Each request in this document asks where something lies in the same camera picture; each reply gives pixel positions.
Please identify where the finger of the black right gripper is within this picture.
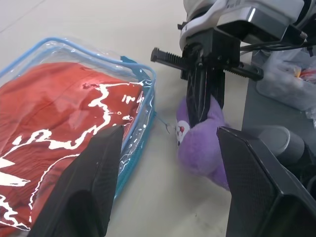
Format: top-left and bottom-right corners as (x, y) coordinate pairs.
(205, 68), (226, 111)
(185, 65), (207, 127)

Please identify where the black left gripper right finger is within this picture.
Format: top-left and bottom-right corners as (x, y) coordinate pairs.
(216, 125), (316, 237)

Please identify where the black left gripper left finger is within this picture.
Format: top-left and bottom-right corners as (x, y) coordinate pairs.
(27, 125), (124, 237)

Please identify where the purple plush toy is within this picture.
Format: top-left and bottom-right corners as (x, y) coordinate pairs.
(174, 95), (232, 191)

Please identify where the clear blue-trimmed plastic pouch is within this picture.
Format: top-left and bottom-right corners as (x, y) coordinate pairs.
(0, 37), (173, 237)

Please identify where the orange cloth with white print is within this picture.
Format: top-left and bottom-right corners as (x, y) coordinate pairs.
(0, 61), (145, 232)

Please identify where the grey round cylinder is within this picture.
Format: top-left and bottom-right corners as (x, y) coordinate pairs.
(255, 124), (307, 164)

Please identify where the clear plastic bag of items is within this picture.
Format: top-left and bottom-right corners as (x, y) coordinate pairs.
(256, 44), (316, 112)

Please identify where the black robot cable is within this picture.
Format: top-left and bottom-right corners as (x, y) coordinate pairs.
(238, 39), (316, 53)

